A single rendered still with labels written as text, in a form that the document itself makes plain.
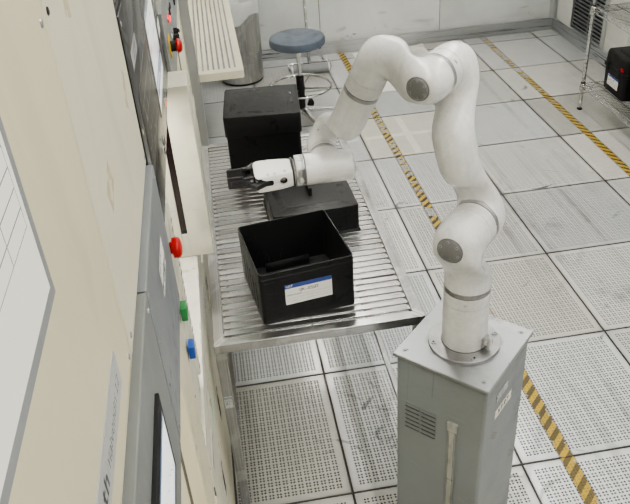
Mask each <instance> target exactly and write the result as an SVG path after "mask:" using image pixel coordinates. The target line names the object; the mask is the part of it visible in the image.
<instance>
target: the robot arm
mask: <svg viewBox="0 0 630 504"><path fill-rule="evenodd" d="M479 80H480V74H479V64H478V60H477V57H476V54H475V52H474V51H473V49H472V48H471V47H470V46H469V45H468V44H465V43H463V42H460V41H449V42H446V43H443V44H441V45H440V46H438V47H436V48H435V49H433V50H432V51H430V52H429V53H427V54H426V55H424V56H423V57H417V56H414V55H412V54H411V53H410V49H409V46H408V44H407V43H406V42H405V41H404V40H403V39H401V38H399V37H396V36H393V35H376V36H373V37H371V38H369V39H368V40H367V41H366V42H365V43H364V44H363V45H362V47H361V48H360V50H359V52H358V54H357V56H356V58H355V60H354V63H353V65H352V67H351V70H350V72H349V74H348V76H347V79H346V81H345V83H344V86H343V88H342V90H341V93H340V95H339V97H338V100H337V102H336V105H335V107H334V109H333V112H325V113H323V114H321V115H320V116H319V117H318V118H317V119H316V121H315V123H314V125H313V127H312V129H311V132H310V134H309V137H308V141H307V148H308V153H306V154H298V155H293V159H292V158H291V157H289V159H269V160H261V161H256V162H254V163H250V164H249V165H248V166H246V167H241V168H237V169H229V170H226V175H227V182H228V189H229V190H231V189H238V188H251V189H254V190H256V191H257V192H259V193H264V192H270V191H275V190H280V189H284V188H288V187H291V186H294V185H295V183H296V185H297V187H299V186H307V185H314V184H322V183H330V182H337V181H345V180H352V179H353V178H354V176H355V163H354V157H353V154H352V151H351V150H350V149H349V148H345V149H336V140H337V138H340V139H342V140H344V141H350V140H353V139H355V138H356V137H358V136H359V134H360V133H361V132H362V130H363V129H364V127H365V125H366V123H367V121H368V119H369V117H370V115H371V113H372V111H373V109H374V107H375V105H376V103H377V101H378V99H379V97H380V95H381V93H382V91H383V89H384V87H385V85H386V83H387V81H388V82H390V83H391V84H392V86H393V87H394V88H395V89H396V91H397V92H398V93H399V95H400V96H401V97H402V98H403V99H405V100H406V101H408V102H410V103H413V104H418V105H431V104H435V103H436V106H435V113H434V118H433V124H432V142H433V147H434V152H435V157H436V161H437V165H438V168H439V171H440V173H441V175H442V177H443V179H444V180H445V181H446V182H447V183H448V184H449V185H451V186H452V187H453V189H454V190H455V193H456V196H457V206H456V208H455V209H454V210H453V211H452V212H451V213H450V214H449V215H448V216H447V217H446V218H445V219H444V220H443V222H442V223H441V224H440V225H439V227H438V228H437V230H436V232H435V235H434V239H433V245H432V248H433V254H434V256H435V258H436V260H437V261H438V262H439V263H440V264H441V266H442V267H443V269H444V287H443V310H442V321H440V322H438V323H436V324H435V325H434V326H433V327H432V328H431V330H430V332H429V335H428V343H429V346H430V349H431V350H432V351H433V353H434V354H435V355H437V356H438V357H439V358H441V359H443V360H445V361H447V362H450V363H453V364H457V365H477V364H481V363H484V362H487V361H489V360H490V359H492V358H493V357H494V356H495V355H496V354H497V352H498V351H499V347H500V338H499V335H498V333H497V332H496V330H495V329H494V328H493V327H491V326H490V325H489V324H488V320H489V309H490V297H491V285H492V271H491V268H490V266H489V265H488V263H487V262H486V261H485V260H483V259H482V258H483V255H484V252H485V250H486V248H487V247H488V246H489V244H490V243H491V242H492V241H493V240H494V238H495V237H496V236H497V235H498V234H499V232H500V231H501V229H502V228H503V225H504V223H505V216H506V214H505V207H504V203H503V201H502V198H501V196H500V194H499V193H498V191H497V189H496V188H495V186H494V185H493V183H492V181H491V180H490V178H489V177H488V175H487V174H486V172H485V170H484V168H483V165H482V162H481V158H480V153H479V148H478V142H477V136H476V129H475V111H476V102H477V95H478V89H479ZM250 172H251V174H249V173H250ZM251 180H253V181H251Z"/></svg>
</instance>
